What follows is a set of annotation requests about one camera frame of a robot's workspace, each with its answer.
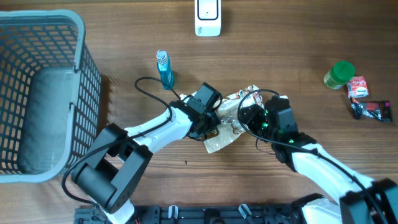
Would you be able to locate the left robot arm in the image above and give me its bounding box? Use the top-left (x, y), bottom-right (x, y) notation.
top-left (66, 83), bottom-right (222, 223)

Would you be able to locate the green lid jar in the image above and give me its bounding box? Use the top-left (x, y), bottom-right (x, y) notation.
top-left (323, 60), bottom-right (356, 90)

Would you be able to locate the red tissue pack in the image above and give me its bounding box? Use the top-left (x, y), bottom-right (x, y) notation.
top-left (346, 76), bottom-right (369, 98)

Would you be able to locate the black red packaged item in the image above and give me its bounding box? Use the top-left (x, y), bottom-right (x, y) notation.
top-left (349, 97), bottom-right (393, 122)

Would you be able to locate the blue mouthwash bottle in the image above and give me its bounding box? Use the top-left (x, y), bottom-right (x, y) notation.
top-left (156, 50), bottom-right (174, 90)

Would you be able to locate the white barcode scanner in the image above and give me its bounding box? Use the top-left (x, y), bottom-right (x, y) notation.
top-left (194, 0), bottom-right (221, 37)

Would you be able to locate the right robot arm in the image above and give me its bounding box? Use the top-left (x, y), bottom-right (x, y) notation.
top-left (238, 95), bottom-right (397, 223)

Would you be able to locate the grey plastic shopping basket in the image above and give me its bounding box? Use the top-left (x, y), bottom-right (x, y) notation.
top-left (1, 10), bottom-right (101, 184)

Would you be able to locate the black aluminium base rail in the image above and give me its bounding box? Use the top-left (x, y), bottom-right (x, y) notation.
top-left (73, 203), bottom-right (312, 224)

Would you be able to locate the beige plastic pouch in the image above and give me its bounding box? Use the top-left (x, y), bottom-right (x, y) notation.
top-left (180, 84), bottom-right (265, 154)

